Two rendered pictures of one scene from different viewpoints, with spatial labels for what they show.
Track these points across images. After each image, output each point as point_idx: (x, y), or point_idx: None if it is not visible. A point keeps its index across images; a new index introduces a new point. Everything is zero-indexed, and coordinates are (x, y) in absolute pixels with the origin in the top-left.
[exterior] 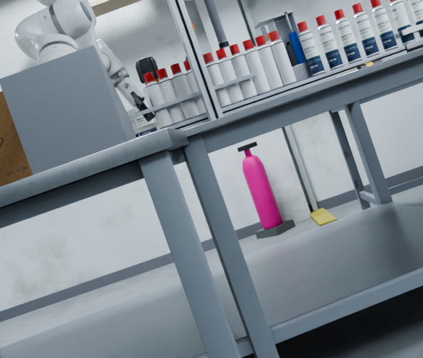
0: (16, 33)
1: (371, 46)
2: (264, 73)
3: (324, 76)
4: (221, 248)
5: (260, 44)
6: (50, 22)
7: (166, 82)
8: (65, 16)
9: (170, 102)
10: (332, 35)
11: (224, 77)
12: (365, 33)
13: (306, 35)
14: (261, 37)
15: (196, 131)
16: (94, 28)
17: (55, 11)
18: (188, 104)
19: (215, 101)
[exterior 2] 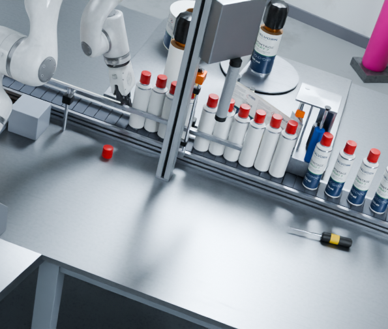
0: None
1: (377, 204)
2: (255, 151)
3: (304, 198)
4: (32, 328)
5: (271, 125)
6: (4, 64)
7: (156, 94)
8: (17, 72)
9: (146, 115)
10: (347, 169)
11: (215, 126)
12: (381, 191)
13: (320, 153)
14: (276, 121)
15: (51, 262)
16: (107, 15)
17: (12, 59)
18: (164, 126)
19: (169, 163)
